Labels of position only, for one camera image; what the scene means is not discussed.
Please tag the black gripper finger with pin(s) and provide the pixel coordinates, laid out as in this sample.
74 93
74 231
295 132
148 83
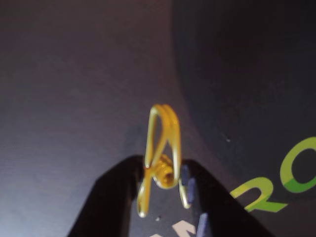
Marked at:
111 197
222 212

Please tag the grey mat with WOWROBO print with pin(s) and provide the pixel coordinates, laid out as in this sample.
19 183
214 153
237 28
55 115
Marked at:
86 86

